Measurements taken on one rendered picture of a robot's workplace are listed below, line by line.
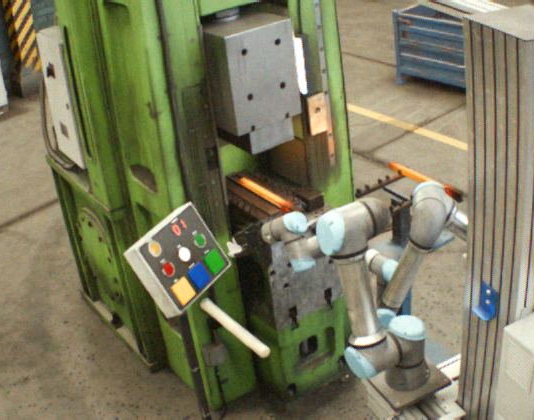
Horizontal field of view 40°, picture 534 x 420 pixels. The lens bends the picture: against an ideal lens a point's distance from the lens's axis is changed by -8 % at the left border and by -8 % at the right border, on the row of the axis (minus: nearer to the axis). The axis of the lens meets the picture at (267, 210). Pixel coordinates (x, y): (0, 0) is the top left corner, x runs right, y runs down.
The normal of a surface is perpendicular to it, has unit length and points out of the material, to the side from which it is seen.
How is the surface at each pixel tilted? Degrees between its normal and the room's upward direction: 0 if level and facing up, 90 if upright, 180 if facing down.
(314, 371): 89
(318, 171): 90
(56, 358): 0
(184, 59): 90
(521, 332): 0
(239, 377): 90
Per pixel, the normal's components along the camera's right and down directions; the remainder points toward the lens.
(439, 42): -0.69, 0.41
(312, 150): 0.57, 0.34
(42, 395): -0.11, -0.87
